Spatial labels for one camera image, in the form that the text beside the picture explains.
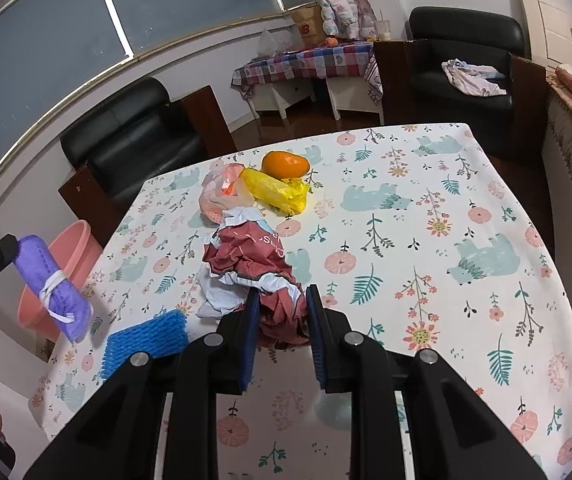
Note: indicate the cream bed headboard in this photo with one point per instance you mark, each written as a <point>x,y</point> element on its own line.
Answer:
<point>546,20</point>

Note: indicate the printed white cloth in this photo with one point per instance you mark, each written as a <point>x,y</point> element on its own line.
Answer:
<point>471,77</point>

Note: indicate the orange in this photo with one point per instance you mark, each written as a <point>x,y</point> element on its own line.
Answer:
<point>286,164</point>

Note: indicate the checkered tablecloth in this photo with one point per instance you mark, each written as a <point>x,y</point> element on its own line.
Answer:
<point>306,60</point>

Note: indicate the black leather armchair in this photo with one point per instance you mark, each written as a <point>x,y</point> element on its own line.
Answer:
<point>466,30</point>

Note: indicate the puffy floral jacket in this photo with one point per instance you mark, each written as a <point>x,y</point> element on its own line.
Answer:
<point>341,0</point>

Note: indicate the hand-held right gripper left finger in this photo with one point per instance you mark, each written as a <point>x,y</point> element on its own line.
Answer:
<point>251,340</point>

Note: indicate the white desk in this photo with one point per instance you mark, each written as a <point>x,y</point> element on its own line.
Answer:
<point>286,95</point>

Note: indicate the pink white plastic bag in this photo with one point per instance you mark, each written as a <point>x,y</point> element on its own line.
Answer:
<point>218,195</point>

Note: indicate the window with grey blinds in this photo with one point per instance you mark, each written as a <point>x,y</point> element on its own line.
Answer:
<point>41,35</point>

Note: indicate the plastic cup with straw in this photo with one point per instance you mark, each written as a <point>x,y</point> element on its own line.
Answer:
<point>382,30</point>

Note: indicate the maroon white paper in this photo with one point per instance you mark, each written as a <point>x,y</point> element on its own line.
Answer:
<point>246,255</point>

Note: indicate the pink plastic bucket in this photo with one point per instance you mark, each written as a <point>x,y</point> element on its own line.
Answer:
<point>73,255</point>

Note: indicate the blue foam net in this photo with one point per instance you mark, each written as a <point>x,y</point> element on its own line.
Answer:
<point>146,342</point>

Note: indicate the purple cloth roll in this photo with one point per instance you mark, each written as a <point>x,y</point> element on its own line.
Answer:
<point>51,270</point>

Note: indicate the black leather sofa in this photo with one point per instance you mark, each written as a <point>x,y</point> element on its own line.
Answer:
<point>131,135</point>

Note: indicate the small reddish fruit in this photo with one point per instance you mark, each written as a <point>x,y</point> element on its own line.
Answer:
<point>330,41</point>

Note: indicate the yellow plastic bag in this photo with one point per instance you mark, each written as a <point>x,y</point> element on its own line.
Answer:
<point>271,187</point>

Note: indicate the clear plastic bag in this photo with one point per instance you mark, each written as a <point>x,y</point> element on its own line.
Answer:
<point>273,40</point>

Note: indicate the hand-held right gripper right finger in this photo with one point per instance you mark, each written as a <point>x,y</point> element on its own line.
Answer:
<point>316,340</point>

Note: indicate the brown paper bag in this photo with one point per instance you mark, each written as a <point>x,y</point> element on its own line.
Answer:
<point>308,25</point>

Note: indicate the floral tablecloth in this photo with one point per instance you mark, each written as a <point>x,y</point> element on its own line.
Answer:
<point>416,210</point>

